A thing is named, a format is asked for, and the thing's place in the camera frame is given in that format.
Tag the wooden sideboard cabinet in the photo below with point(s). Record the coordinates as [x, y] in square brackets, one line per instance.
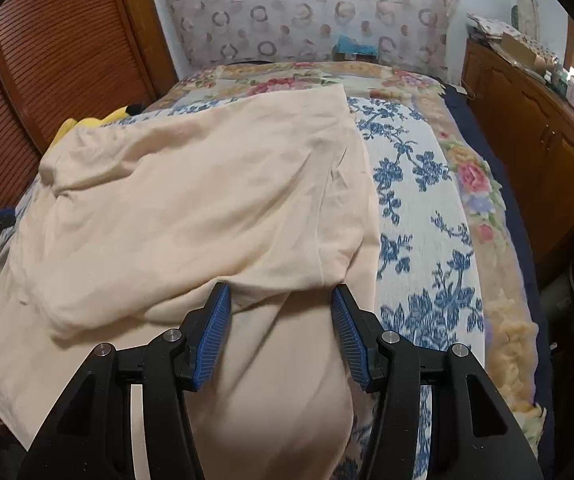
[527, 125]

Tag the folded floral cloth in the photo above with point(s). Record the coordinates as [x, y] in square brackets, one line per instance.
[487, 27]

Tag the open cardboard box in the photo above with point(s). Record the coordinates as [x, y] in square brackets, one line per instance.
[529, 50]

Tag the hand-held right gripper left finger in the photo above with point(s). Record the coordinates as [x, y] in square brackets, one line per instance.
[212, 340]

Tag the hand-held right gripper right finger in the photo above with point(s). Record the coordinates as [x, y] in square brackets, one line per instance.
[349, 345]

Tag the blue box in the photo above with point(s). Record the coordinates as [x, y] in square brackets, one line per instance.
[354, 50]

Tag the wooden louvred wardrobe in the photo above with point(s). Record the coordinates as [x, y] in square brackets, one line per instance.
[57, 60]

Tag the yellow plush toy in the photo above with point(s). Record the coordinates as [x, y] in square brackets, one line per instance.
[79, 125]

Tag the white blue floral bed cloth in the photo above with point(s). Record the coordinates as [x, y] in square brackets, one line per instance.
[417, 210]

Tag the navy bed sheet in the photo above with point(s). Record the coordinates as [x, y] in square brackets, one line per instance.
[517, 220]

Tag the green bottle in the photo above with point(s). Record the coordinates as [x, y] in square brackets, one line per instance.
[557, 80]

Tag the sheer circle-patterned curtain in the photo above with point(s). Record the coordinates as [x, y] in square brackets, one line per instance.
[307, 5]

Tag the dark round object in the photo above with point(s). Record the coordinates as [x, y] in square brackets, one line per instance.
[564, 287]

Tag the beige printed t-shirt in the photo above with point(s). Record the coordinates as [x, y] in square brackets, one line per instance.
[192, 185]

